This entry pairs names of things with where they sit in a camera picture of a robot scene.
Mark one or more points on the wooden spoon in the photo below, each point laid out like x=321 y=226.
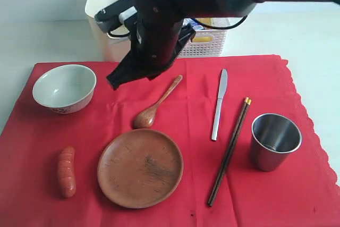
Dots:
x=146 y=118

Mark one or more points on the yellow orange fruit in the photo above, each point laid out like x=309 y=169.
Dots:
x=202 y=39

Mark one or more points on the brown wooden plate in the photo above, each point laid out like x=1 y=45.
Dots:
x=140 y=168

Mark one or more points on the red sausage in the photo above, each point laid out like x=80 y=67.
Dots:
x=65 y=172

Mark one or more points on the white ceramic bowl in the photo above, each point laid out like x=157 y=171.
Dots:
x=65 y=89

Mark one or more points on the right dark wooden chopstick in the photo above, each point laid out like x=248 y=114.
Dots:
x=232 y=150

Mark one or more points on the left dark wooden chopstick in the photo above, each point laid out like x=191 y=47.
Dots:
x=228 y=151

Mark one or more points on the cream plastic bin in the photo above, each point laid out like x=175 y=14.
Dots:
x=112 y=49

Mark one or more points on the blue white milk carton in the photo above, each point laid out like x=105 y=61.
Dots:
x=194 y=24

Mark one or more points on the yellow cheese wedge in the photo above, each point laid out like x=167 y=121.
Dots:
x=206 y=21

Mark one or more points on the red table cloth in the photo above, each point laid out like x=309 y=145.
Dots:
x=219 y=186

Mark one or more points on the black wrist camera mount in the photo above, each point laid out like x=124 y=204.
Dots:
x=120 y=13

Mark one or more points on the white perforated plastic basket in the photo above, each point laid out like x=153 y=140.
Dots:
x=213 y=48

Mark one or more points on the dark wooden chopstick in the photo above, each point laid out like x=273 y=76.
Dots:
x=232 y=150
x=228 y=151

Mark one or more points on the stainless steel cup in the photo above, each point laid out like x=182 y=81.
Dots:
x=274 y=137

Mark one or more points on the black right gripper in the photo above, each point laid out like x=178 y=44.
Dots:
x=156 y=41

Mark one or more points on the silver table knife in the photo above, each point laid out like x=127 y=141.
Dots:
x=221 y=93

